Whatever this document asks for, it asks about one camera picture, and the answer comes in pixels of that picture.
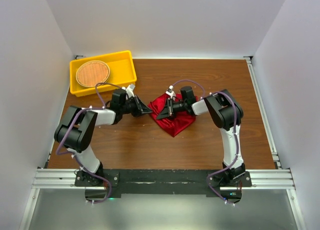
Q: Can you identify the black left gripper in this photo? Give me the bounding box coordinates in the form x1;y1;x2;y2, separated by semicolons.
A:
120;94;152;118

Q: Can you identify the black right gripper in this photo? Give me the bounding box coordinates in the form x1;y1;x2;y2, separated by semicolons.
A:
157;98;188;121

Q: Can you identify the red cloth napkin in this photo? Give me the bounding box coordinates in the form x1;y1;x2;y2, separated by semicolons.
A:
147;93;196;137

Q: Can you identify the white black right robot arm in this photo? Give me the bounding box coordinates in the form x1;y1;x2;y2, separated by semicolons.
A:
154;86;246;186

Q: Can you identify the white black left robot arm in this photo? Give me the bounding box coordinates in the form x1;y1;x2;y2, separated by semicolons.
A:
54;87;153;187

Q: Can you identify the round woven coaster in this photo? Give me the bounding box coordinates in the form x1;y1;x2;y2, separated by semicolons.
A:
75;60;111;88

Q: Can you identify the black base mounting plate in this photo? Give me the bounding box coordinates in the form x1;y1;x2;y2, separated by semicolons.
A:
74;169;252;200

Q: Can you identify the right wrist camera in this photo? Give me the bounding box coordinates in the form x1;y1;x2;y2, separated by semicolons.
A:
165;85;176;99

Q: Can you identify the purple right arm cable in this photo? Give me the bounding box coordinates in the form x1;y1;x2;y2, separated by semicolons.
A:
169;79;242;207

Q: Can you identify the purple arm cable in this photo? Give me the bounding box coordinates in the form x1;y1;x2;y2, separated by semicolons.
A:
55;82;126;205
169;79;242;207

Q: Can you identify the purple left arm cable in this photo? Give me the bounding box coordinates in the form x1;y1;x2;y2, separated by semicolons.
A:
55;82;126;205

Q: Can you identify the aluminium frame rail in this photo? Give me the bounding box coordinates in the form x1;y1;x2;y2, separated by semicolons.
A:
21;59;305;229

